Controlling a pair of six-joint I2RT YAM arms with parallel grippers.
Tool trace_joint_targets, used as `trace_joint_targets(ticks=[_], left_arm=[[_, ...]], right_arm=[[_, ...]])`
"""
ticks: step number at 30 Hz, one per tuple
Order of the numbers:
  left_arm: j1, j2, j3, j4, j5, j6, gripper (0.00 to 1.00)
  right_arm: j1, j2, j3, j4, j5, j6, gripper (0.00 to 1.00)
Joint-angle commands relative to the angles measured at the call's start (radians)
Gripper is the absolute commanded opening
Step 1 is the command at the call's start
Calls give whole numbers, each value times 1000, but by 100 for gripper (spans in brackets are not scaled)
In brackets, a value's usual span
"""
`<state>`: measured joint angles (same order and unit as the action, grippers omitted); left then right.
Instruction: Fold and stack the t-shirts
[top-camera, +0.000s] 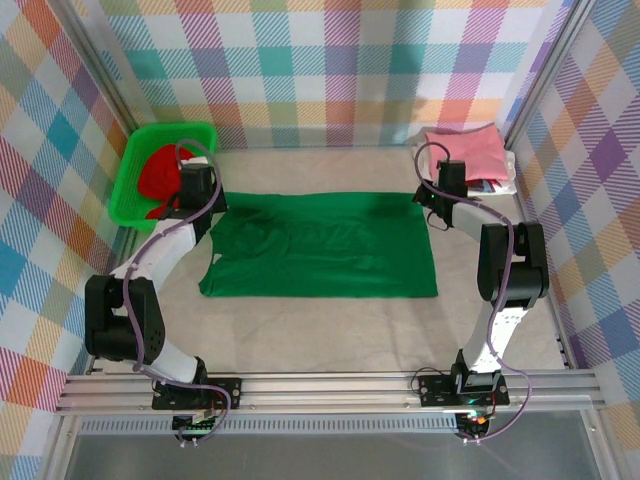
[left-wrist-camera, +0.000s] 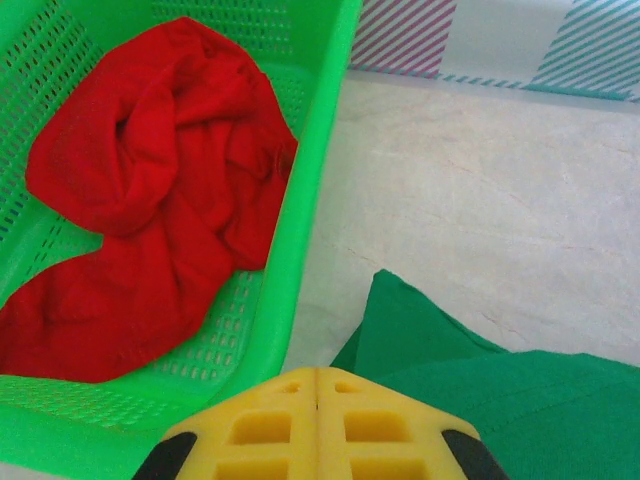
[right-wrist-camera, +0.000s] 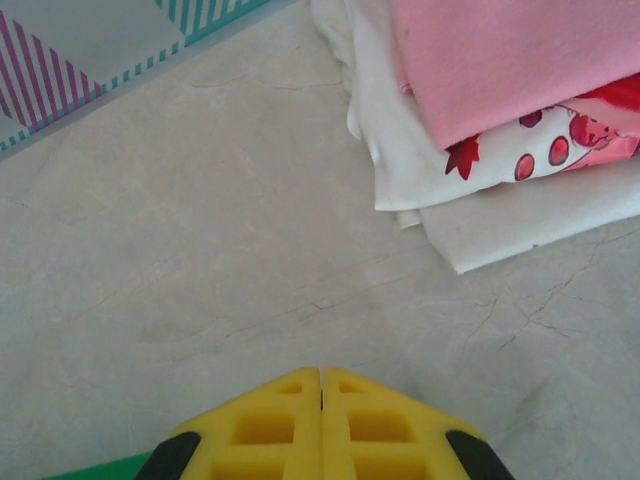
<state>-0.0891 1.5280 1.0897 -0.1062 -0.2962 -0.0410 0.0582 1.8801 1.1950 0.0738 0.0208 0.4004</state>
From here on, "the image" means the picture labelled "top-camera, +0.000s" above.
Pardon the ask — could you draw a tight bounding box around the aluminium side frame rail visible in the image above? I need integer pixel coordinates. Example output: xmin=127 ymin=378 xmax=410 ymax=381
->
xmin=85 ymin=227 xmax=139 ymax=376
xmin=512 ymin=144 xmax=576 ymax=371

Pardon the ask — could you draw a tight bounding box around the pink folded t-shirt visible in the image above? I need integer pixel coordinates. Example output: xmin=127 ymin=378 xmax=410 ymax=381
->
xmin=424 ymin=124 xmax=504 ymax=180

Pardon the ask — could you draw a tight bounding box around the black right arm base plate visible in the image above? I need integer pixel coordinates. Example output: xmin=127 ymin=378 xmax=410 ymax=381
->
xmin=417 ymin=372 xmax=511 ymax=407

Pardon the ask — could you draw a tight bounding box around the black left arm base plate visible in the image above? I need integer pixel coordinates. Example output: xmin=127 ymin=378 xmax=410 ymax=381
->
xmin=151 ymin=377 xmax=244 ymax=412

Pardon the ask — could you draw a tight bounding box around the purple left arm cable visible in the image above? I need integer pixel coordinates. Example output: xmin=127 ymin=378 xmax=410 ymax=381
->
xmin=121 ymin=139 xmax=234 ymax=446

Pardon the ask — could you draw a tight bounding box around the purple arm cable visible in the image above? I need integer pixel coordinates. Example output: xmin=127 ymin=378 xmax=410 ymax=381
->
xmin=413 ymin=142 xmax=534 ymax=446
xmin=121 ymin=139 xmax=234 ymax=446

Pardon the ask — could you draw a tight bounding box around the red t-shirt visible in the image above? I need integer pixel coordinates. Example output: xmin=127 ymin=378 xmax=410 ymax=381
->
xmin=137 ymin=144 xmax=201 ymax=220

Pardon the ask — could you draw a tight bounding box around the grey slotted cable duct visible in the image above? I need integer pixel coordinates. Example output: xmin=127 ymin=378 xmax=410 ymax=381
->
xmin=79 ymin=418 xmax=461 ymax=436

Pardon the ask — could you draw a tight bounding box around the aluminium mounting rail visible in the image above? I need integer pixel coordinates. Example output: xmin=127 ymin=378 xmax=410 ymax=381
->
xmin=54 ymin=369 xmax=609 ymax=416

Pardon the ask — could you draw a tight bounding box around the green t-shirt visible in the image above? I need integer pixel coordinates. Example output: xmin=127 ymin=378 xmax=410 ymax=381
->
xmin=198 ymin=191 xmax=440 ymax=300

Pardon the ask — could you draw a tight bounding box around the grey metal panel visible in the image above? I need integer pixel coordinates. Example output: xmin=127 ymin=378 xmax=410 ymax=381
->
xmin=64 ymin=433 xmax=601 ymax=480

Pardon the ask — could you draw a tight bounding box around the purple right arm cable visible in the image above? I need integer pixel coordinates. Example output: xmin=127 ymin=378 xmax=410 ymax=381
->
xmin=413 ymin=142 xmax=534 ymax=446

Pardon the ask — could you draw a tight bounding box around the colourful printed folded t-shirt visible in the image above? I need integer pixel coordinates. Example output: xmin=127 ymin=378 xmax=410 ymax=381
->
xmin=467 ymin=178 xmax=506 ymax=194

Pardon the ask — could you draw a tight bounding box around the aluminium frame post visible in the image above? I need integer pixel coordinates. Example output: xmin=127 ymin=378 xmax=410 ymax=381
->
xmin=49 ymin=0 xmax=141 ymax=132
xmin=502 ymin=0 xmax=594 ymax=146

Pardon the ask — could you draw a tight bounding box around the green plastic basket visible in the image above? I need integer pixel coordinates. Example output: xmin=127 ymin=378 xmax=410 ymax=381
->
xmin=108 ymin=121 xmax=219 ymax=234

